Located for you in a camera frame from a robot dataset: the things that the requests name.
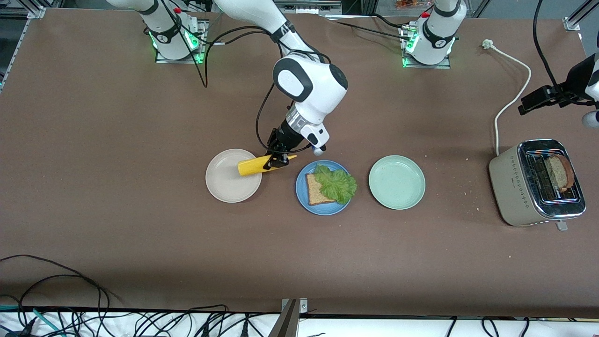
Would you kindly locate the yellow squeeze bottle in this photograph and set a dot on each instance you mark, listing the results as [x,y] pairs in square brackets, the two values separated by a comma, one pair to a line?
[250,166]

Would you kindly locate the orange packet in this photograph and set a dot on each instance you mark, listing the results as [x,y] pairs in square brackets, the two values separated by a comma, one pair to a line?
[412,3]

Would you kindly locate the blue plate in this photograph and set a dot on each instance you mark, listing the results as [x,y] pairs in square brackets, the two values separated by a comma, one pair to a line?
[301,182]

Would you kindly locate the beige chrome toaster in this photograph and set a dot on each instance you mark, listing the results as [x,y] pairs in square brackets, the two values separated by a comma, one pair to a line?
[507,187]

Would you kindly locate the green lettuce leaf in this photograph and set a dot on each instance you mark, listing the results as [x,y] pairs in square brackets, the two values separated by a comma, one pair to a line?
[337,185]

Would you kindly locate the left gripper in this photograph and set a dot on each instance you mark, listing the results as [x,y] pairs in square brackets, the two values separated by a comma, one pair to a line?
[573,82]

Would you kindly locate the green plate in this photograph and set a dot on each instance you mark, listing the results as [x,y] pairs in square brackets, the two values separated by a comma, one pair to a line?
[397,182]

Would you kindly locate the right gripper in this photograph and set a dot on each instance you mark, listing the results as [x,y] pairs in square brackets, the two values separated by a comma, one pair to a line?
[286,136]

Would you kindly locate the metal table bracket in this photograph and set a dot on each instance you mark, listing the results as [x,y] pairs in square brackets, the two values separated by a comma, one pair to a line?
[288,323]

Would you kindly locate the beige plate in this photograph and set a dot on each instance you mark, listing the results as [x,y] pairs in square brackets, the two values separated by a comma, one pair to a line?
[224,187]

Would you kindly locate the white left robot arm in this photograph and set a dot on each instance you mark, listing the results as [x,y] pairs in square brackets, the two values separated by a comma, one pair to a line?
[440,28]

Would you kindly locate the grey power strip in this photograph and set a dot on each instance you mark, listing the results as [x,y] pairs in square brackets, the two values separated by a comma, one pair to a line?
[306,7]

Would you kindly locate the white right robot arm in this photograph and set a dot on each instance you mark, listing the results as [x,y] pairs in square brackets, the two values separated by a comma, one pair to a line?
[318,89]

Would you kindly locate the brown bread slice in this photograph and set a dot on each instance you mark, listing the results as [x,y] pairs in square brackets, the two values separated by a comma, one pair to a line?
[314,192]
[559,172]

